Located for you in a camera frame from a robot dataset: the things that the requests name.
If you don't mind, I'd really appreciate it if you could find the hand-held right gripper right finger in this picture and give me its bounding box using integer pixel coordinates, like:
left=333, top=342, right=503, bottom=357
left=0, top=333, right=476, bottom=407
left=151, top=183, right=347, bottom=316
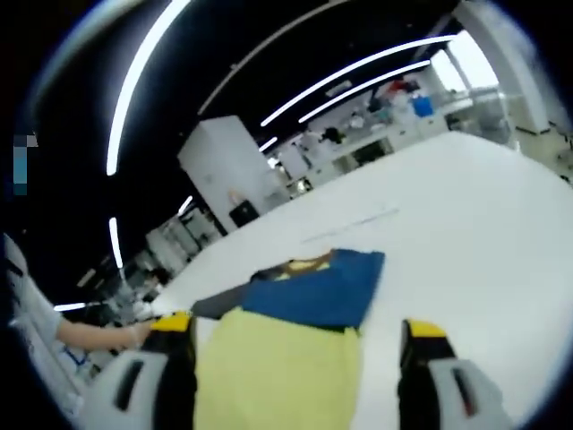
left=397, top=317, right=514, bottom=430

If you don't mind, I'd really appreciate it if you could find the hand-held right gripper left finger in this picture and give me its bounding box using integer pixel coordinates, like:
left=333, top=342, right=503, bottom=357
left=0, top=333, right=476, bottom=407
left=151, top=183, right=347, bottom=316
left=82, top=310, right=199, bottom=430

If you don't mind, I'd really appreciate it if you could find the yellow blue garment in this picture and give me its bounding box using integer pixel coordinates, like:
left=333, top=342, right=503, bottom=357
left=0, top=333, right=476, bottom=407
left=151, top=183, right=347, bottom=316
left=192, top=247, right=387, bottom=430

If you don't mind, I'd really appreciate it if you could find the person's left hand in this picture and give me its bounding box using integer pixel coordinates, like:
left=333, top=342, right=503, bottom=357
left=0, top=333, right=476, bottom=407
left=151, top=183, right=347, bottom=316
left=131, top=319, right=156, bottom=348

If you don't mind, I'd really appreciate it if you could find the white square column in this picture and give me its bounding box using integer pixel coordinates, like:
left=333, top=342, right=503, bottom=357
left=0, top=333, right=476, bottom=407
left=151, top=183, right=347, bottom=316
left=177, top=115, right=282, bottom=235
left=451, top=0, right=563, bottom=135

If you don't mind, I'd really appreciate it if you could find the row of white cabinets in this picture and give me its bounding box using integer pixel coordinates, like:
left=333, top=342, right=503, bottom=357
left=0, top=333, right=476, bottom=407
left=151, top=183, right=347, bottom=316
left=312, top=114, right=449, bottom=174

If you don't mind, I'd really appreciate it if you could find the blue box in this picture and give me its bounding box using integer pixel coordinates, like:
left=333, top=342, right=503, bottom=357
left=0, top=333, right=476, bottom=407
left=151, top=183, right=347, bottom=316
left=411, top=95, right=435, bottom=117

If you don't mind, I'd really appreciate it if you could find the black wall panel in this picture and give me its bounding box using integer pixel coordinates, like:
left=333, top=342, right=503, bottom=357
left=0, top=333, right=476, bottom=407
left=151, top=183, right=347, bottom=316
left=228, top=200, right=261, bottom=228

